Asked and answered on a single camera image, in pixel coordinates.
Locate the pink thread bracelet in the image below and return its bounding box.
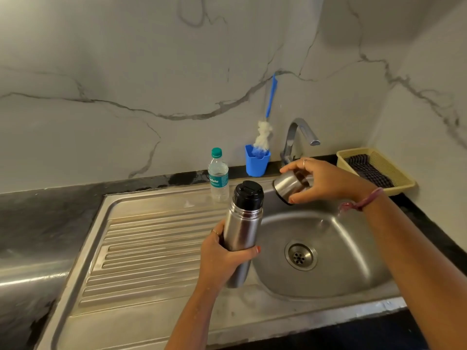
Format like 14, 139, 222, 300
337, 187, 384, 214

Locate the chrome faucet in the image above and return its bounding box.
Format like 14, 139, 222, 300
279, 118, 322, 166

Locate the clear plastic water bottle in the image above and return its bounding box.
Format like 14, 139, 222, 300
207, 147, 230, 204

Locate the blue white bottle brush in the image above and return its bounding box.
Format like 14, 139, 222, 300
252, 74, 279, 159

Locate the person's right hand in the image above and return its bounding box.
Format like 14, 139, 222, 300
279, 157, 378, 205

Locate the stainless steel flask body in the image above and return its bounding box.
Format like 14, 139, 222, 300
222, 202, 264, 289

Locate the person's left hand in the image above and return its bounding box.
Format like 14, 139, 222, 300
197, 219, 262, 293

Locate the black stopper lid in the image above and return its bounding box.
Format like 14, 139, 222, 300
232, 180, 265, 212

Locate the person's right forearm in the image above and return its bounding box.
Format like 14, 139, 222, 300
363, 192, 467, 350

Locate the stainless steel sink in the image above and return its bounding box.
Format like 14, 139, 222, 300
35, 176, 409, 350

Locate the blue plastic brush holder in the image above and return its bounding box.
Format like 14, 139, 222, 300
245, 144, 272, 177

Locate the dark checked cloth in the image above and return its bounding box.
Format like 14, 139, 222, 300
344, 154, 395, 189

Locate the steel cup cap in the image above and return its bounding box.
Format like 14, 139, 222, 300
272, 170, 314, 206

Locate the yellow plastic basket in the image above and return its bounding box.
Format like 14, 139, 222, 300
336, 147, 416, 197

